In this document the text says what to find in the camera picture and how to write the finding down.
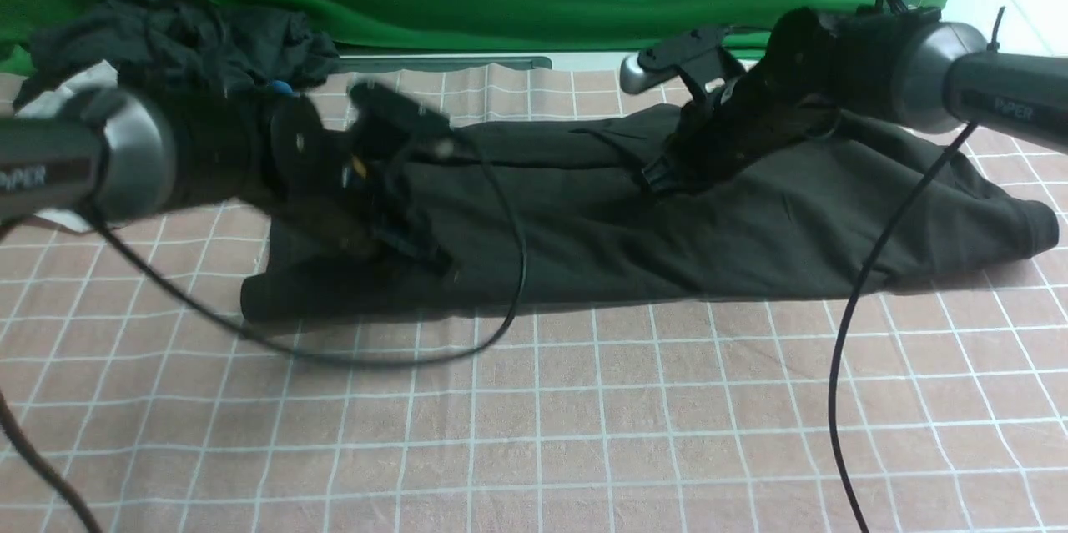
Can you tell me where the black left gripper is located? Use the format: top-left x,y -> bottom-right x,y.
274,97 -> 455,271

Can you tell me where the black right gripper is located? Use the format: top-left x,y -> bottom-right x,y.
641,58 -> 839,195

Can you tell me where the gray long-sleeve top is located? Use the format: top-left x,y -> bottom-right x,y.
240,103 -> 1061,324

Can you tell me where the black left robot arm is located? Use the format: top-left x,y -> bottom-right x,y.
1,79 -> 454,275

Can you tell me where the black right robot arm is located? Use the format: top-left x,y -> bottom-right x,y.
619,7 -> 1067,194

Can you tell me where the black crumpled garment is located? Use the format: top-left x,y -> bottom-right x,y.
13,0 -> 340,108

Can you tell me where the white crumpled garment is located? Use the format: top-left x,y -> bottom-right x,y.
14,61 -> 117,235

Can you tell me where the pink checkered tablecloth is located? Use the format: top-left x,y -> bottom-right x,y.
0,58 -> 1068,533

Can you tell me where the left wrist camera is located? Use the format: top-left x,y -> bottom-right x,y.
347,79 -> 456,162

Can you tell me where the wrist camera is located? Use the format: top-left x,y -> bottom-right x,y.
347,79 -> 456,162
618,25 -> 754,100

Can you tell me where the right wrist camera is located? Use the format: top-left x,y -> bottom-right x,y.
618,25 -> 754,100

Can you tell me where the gray metal rail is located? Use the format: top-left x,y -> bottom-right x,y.
335,54 -> 553,73

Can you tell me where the black right camera cable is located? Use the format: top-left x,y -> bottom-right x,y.
828,123 -> 979,533

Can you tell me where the black camera cable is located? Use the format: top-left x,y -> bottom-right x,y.
828,123 -> 979,533
0,141 -> 528,533

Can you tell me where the black left camera cable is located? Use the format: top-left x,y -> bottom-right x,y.
0,141 -> 528,533

